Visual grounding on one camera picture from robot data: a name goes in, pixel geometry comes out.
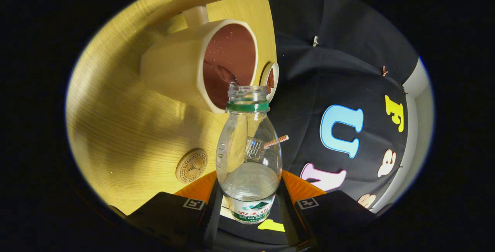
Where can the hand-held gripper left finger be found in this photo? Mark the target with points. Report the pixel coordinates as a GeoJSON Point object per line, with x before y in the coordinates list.
{"type": "Point", "coordinates": [210, 225]}

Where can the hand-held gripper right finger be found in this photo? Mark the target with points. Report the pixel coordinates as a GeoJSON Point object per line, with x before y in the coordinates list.
{"type": "Point", "coordinates": [288, 225]}

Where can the clear plastic juice bottle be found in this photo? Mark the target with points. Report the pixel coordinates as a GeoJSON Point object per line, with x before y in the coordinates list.
{"type": "Point", "coordinates": [247, 186]}

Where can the round cork coaster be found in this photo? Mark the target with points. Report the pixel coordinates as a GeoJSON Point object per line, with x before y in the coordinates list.
{"type": "Point", "coordinates": [191, 166]}

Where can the striped straw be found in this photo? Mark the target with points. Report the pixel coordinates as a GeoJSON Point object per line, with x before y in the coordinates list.
{"type": "Point", "coordinates": [280, 140]}

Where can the wooden table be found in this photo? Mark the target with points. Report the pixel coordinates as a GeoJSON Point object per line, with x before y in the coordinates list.
{"type": "Point", "coordinates": [127, 136]}

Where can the brown food piece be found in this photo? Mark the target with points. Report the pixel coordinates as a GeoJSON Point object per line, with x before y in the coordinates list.
{"type": "Point", "coordinates": [271, 76]}
{"type": "Point", "coordinates": [268, 88]}

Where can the small round white plate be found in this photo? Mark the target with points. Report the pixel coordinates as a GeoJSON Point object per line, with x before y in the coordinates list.
{"type": "Point", "coordinates": [264, 75]}

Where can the black backdrop cloth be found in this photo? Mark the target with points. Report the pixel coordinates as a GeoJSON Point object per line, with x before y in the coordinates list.
{"type": "Point", "coordinates": [309, 74]}

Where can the copper clip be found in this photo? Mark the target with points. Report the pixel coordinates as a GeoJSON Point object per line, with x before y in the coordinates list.
{"type": "Point", "coordinates": [384, 70]}

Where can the silver clip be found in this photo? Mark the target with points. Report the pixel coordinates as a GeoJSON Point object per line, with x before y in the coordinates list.
{"type": "Point", "coordinates": [315, 41]}

